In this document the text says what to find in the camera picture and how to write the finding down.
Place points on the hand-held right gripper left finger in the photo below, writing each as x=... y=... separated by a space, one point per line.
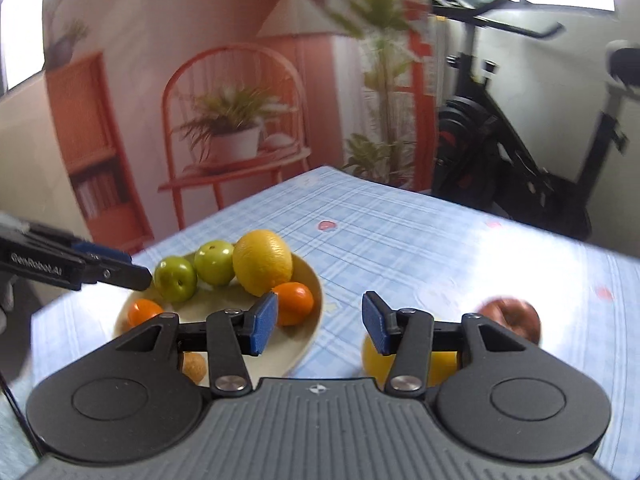
x=262 y=322

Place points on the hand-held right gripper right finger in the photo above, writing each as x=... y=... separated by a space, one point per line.
x=377 y=322

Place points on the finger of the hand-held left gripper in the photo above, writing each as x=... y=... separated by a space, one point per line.
x=125 y=275
x=97 y=251

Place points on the cream round plate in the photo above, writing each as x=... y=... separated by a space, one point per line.
x=290 y=345

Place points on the orange mandarin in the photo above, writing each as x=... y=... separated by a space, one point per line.
x=295 y=302
x=145 y=312

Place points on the large yellow citrus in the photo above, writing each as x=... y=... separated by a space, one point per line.
x=262 y=262
x=375 y=366

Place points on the green apple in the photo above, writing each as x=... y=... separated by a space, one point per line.
x=215 y=262
x=175 y=280

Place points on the small tan round fruit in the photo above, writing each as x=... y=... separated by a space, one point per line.
x=194 y=367

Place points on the red apple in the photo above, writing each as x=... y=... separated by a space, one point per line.
x=515 y=317

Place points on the blue plaid tablecloth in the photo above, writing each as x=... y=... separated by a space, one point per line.
x=400 y=240

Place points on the black exercise bike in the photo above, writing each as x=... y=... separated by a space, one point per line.
x=475 y=125

